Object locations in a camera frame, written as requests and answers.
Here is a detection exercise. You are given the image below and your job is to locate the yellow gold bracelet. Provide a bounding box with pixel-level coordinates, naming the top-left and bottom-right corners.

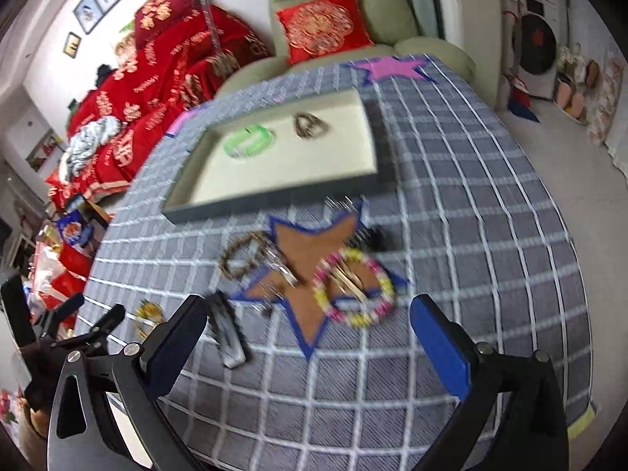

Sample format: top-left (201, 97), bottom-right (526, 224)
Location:
top-left (132, 299), bottom-right (167, 340)

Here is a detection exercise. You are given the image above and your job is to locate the black scalloped hair clip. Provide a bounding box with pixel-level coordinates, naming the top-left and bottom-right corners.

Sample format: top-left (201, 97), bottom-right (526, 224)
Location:
top-left (204, 290), bottom-right (250, 370)

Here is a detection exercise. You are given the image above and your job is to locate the beige hair clip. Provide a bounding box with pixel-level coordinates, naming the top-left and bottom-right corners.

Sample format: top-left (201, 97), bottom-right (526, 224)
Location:
top-left (330, 261), bottom-right (367, 303)

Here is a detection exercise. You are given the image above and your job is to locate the small black claw clip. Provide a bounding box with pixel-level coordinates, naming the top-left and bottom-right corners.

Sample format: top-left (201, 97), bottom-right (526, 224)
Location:
top-left (347, 226), bottom-right (389, 253)

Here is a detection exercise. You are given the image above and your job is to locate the silver charm with ring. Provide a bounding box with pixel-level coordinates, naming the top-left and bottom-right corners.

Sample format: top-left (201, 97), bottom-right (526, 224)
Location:
top-left (257, 282), bottom-right (283, 319)

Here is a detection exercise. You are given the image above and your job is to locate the colourful bead bracelet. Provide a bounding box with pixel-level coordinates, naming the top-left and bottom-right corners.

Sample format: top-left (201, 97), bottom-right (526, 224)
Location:
top-left (310, 246), bottom-right (397, 329)

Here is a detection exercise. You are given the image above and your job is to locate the braided rope bracelet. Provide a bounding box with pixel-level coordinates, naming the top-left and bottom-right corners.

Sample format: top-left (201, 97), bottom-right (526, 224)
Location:
top-left (218, 230), bottom-right (274, 282)

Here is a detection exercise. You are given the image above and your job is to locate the green plastic bangle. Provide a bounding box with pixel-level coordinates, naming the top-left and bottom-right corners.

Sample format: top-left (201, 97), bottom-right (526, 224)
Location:
top-left (223, 124), bottom-right (275, 159)

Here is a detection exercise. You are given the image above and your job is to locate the brown wooden bead bracelet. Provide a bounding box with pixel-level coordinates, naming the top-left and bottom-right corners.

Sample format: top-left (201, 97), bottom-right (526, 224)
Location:
top-left (292, 110), bottom-right (330, 141)

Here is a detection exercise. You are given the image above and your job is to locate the grey jewelry tray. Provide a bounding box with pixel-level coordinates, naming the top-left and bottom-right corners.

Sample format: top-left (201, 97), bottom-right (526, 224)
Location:
top-left (161, 88), bottom-right (379, 225)

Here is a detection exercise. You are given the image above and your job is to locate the blue snack box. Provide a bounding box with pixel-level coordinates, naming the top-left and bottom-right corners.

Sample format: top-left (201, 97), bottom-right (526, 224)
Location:
top-left (57, 210), bottom-right (95, 248)

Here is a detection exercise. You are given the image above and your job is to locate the grey white blanket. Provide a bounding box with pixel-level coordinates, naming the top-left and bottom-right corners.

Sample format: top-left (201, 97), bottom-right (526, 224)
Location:
top-left (58, 116), bottom-right (124, 184)

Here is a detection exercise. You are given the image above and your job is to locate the grey checked tablecloth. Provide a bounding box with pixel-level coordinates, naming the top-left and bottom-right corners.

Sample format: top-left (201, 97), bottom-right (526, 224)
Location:
top-left (77, 60), bottom-right (592, 470)

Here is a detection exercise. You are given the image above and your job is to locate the brown star mat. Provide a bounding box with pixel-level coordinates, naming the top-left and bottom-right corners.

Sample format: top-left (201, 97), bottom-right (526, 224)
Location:
top-left (231, 206), bottom-right (407, 360)

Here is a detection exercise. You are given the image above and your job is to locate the pink star sticker left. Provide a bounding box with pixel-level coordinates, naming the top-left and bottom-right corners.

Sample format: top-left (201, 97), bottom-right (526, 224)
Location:
top-left (165, 106), bottom-right (203, 138)

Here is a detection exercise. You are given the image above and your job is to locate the pink star sticker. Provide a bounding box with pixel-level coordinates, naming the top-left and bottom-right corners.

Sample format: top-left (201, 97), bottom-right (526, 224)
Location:
top-left (343, 57), bottom-right (436, 86)
top-left (165, 106), bottom-right (203, 138)

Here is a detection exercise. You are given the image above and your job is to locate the slippers rack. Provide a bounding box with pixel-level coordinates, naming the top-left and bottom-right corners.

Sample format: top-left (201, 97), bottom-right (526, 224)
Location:
top-left (552, 43), bottom-right (601, 124)

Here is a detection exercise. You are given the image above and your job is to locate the patterned board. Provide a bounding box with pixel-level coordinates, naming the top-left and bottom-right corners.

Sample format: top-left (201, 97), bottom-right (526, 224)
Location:
top-left (586, 55), bottom-right (625, 146)

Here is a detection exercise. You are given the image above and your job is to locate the pink star sticker right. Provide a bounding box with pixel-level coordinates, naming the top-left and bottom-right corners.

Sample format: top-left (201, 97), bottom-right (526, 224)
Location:
top-left (343, 57), bottom-right (436, 86)

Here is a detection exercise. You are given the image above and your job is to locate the dark red pillow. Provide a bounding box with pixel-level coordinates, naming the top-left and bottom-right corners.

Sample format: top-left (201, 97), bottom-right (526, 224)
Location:
top-left (134, 0), bottom-right (201, 49)

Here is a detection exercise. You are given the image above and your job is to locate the lower washing machine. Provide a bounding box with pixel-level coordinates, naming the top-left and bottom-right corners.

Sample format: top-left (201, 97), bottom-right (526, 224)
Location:
top-left (501, 0), bottom-right (566, 100)

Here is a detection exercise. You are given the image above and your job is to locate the green recliner armchair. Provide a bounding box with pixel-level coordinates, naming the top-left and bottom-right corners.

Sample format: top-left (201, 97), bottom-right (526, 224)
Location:
top-left (217, 0), bottom-right (476, 97)

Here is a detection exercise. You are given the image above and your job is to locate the red embroidered cushion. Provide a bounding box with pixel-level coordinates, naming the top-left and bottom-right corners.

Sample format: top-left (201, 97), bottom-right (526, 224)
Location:
top-left (276, 0), bottom-right (374, 66)

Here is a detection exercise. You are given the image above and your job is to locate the silver chain piece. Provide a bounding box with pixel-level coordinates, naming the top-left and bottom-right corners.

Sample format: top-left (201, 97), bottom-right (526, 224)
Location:
top-left (323, 195), bottom-right (362, 212)

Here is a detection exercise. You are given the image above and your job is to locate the small picture frame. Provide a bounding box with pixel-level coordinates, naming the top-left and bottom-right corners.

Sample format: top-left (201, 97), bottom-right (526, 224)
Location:
top-left (63, 32), bottom-right (82, 58)

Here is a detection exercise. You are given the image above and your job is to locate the picture frame pair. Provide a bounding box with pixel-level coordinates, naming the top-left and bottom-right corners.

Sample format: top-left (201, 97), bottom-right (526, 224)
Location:
top-left (73, 0), bottom-right (120, 35)

